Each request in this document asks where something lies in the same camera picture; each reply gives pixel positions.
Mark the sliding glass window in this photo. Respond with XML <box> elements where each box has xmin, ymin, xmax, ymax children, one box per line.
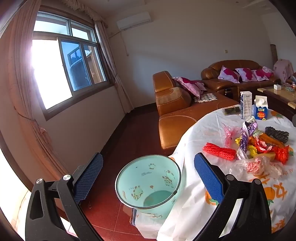
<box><xmin>31</xmin><ymin>11</ymin><xmax>110</xmax><ymax>121</ymax></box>

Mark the yellow sponge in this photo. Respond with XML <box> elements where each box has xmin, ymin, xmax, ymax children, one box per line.
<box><xmin>253</xmin><ymin>153</ymin><xmax>277</xmax><ymax>163</ymax></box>

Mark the clear red-print plastic bag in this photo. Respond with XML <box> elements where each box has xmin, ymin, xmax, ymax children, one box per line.
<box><xmin>229</xmin><ymin>155</ymin><xmax>282</xmax><ymax>180</ymax></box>

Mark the white wall air conditioner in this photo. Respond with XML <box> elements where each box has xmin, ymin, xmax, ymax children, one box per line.
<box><xmin>116</xmin><ymin>11</ymin><xmax>152</xmax><ymax>30</ymax></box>

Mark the rolled bamboo mat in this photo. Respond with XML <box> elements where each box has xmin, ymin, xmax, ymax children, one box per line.
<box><xmin>270</xmin><ymin>44</ymin><xmax>277</xmax><ymax>67</ymax></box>

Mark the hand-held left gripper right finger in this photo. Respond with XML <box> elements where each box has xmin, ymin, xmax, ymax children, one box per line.
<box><xmin>192</xmin><ymin>152</ymin><xmax>271</xmax><ymax>241</ymax></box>

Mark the red plastic bag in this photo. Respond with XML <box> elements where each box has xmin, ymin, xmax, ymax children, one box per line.
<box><xmin>275</xmin><ymin>146</ymin><xmax>290</xmax><ymax>164</ymax></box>

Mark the curtain valance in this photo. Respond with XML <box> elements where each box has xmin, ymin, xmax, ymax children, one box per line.
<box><xmin>61</xmin><ymin>0</ymin><xmax>108</xmax><ymax>28</ymax></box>

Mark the black rope bundle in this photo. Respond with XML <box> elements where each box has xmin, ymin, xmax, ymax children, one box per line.
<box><xmin>264</xmin><ymin>126</ymin><xmax>290</xmax><ymax>143</ymax></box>

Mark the dark snack packet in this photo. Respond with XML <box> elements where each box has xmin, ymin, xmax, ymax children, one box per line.
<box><xmin>223</xmin><ymin>105</ymin><xmax>241</xmax><ymax>115</ymax></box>

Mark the yellow foil wrapper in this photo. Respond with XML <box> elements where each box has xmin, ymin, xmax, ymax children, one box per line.
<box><xmin>248</xmin><ymin>145</ymin><xmax>259</xmax><ymax>159</ymax></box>

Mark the orange blue snack wrapper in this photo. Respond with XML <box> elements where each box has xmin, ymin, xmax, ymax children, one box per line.
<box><xmin>258</xmin><ymin>133</ymin><xmax>285</xmax><ymax>149</ymax></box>

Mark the checkered cloth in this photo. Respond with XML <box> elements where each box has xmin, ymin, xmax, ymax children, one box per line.
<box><xmin>194</xmin><ymin>93</ymin><xmax>219</xmax><ymax>103</ymax></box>

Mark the purple foil wrapper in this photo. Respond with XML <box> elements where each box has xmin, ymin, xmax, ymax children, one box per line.
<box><xmin>236</xmin><ymin>117</ymin><xmax>258</xmax><ymax>160</ymax></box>

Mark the tall white blue carton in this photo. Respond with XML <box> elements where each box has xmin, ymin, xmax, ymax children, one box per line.
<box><xmin>240</xmin><ymin>91</ymin><xmax>252</xmax><ymax>120</ymax></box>

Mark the blue white gable carton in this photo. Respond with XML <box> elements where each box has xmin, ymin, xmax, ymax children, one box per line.
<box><xmin>252</xmin><ymin>95</ymin><xmax>269</xmax><ymax>121</ymax></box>

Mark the pink plastic bag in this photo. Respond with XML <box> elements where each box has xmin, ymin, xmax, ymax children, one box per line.
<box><xmin>222</xmin><ymin>123</ymin><xmax>242</xmax><ymax>147</ymax></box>

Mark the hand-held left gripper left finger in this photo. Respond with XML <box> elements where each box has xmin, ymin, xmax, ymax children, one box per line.
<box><xmin>25</xmin><ymin>152</ymin><xmax>103</xmax><ymax>241</ymax></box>

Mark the pink floral garment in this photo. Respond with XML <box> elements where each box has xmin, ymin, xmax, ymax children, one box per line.
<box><xmin>273</xmin><ymin>59</ymin><xmax>294</xmax><ymax>80</ymax></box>

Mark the brown leather chaise lounge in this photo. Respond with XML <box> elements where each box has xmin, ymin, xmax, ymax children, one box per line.
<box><xmin>152</xmin><ymin>71</ymin><xmax>241</xmax><ymax>150</ymax></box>

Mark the dark wooden coffee table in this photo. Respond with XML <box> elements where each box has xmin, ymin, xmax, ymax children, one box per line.
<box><xmin>257</xmin><ymin>86</ymin><xmax>296</xmax><ymax>116</ymax></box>

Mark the red white foil wrapper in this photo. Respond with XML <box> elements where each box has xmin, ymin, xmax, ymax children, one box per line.
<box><xmin>251</xmin><ymin>137</ymin><xmax>274</xmax><ymax>153</ymax></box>

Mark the large beige curtain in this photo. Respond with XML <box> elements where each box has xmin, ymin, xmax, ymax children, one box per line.
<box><xmin>0</xmin><ymin>0</ymin><xmax>77</xmax><ymax>186</ymax></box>

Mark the mint green cartoon bin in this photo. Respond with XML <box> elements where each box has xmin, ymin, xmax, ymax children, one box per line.
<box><xmin>115</xmin><ymin>155</ymin><xmax>181</xmax><ymax>220</ymax></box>

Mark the red rope bundle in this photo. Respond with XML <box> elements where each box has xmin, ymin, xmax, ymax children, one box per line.
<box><xmin>203</xmin><ymin>142</ymin><xmax>236</xmax><ymax>161</ymax></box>

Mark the pink floral pillow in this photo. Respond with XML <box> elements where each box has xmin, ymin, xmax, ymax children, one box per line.
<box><xmin>251</xmin><ymin>69</ymin><xmax>270</xmax><ymax>81</ymax></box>
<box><xmin>172</xmin><ymin>77</ymin><xmax>207</xmax><ymax>98</ymax></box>
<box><xmin>235</xmin><ymin>68</ymin><xmax>254</xmax><ymax>82</ymax></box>
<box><xmin>218</xmin><ymin>65</ymin><xmax>241</xmax><ymax>83</ymax></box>

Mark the narrow beige curtain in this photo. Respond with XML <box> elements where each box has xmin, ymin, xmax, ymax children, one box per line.
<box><xmin>94</xmin><ymin>20</ymin><xmax>134</xmax><ymax>113</ymax></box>

